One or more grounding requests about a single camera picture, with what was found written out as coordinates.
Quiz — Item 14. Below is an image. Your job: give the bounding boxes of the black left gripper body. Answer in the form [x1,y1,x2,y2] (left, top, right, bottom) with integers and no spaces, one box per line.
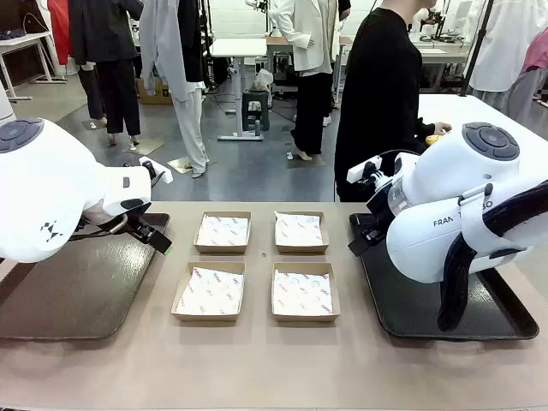
[119,198,158,245]

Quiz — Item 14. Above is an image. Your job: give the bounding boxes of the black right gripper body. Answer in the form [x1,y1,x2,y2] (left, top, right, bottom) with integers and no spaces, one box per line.
[366,183,393,235]

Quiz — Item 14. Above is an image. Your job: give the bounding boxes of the kraft cardboard tray box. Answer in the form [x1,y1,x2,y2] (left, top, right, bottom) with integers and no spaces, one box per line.
[193,211,253,254]
[170,260,247,322]
[271,261,343,323]
[272,209,330,254]

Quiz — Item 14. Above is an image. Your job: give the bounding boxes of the person's right forearm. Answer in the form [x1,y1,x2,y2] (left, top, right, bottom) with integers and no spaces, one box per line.
[410,118,437,151]

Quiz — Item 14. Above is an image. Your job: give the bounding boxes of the dark brown woodgrain tray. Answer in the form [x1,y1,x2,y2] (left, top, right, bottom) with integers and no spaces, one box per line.
[0,212,171,342]

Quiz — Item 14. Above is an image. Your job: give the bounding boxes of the person in black cardigan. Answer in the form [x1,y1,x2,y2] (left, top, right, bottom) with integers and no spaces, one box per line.
[334,0,438,202]

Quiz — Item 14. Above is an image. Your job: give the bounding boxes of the brown cardboard carton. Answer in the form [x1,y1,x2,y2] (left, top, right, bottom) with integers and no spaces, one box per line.
[135,76,173,106]

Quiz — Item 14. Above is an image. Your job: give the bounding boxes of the large white table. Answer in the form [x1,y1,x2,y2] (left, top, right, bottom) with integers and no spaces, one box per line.
[417,93,548,145]

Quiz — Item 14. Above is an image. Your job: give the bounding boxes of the grey plastic stool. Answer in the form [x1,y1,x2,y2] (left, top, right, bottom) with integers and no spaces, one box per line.
[241,88,271,132]

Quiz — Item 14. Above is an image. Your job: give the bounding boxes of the grey hanging shirt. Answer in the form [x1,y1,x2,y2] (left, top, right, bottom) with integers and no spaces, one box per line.
[139,0,189,104]

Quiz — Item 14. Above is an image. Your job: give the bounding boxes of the mannequin in black outfit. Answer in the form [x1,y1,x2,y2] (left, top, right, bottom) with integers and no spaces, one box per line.
[68,0,145,147]

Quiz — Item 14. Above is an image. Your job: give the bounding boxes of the grey background workbench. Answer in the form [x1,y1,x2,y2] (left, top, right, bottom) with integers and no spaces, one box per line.
[408,38,472,93]

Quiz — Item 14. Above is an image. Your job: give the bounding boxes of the white rounded floor unit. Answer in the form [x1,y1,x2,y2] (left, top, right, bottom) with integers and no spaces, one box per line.
[0,80,16,122]

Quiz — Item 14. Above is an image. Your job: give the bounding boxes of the black hanging garment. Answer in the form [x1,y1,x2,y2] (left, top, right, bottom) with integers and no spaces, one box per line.
[177,0,206,83]

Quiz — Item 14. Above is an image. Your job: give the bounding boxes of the white plastic bag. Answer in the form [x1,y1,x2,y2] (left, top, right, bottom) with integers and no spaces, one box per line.
[250,68,274,92]

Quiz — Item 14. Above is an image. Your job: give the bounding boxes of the black stand pole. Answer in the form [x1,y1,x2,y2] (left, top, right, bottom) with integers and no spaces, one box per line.
[460,0,493,98]

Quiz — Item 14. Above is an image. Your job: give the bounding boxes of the mannequin white blazer black trousers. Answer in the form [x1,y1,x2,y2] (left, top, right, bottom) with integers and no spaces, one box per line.
[273,0,340,163]

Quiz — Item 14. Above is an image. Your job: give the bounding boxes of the white height-adjustable desk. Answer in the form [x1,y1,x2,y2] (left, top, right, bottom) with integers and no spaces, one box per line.
[211,37,269,142]

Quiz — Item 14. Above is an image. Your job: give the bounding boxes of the background robot on workbench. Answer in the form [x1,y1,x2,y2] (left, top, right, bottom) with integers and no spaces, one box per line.
[417,7,450,43]

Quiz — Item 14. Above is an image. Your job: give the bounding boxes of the red hanging garment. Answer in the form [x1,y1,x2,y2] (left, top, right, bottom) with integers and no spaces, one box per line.
[46,0,72,66]

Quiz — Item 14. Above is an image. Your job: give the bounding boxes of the white side table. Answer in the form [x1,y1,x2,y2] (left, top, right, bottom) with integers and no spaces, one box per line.
[0,32,68,103]

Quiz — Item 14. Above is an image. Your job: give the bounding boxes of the white hanging garment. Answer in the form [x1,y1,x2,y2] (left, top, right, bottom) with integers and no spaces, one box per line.
[468,0,548,93]

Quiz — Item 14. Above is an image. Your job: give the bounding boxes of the pink hanging garment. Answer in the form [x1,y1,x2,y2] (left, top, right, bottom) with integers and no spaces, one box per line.
[520,29,548,74]

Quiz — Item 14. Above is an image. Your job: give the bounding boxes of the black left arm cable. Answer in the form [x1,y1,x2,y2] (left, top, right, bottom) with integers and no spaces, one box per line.
[68,216,129,241]

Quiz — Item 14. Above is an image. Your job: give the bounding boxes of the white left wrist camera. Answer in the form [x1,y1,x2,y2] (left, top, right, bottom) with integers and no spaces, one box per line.
[139,156,174,186]

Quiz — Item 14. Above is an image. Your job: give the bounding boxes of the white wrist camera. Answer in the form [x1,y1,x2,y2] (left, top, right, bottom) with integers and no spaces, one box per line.
[346,157,383,185]
[139,156,174,186]

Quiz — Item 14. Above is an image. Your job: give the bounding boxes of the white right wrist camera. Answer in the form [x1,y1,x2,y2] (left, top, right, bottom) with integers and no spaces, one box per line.
[346,157,383,185]

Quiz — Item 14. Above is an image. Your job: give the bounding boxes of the gold mannequin base plate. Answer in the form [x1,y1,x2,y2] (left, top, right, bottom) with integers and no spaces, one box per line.
[165,156,211,176]
[122,137,166,158]

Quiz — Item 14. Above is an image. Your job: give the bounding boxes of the black tray with handle cutouts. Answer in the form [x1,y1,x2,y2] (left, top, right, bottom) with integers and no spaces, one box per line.
[348,212,539,342]

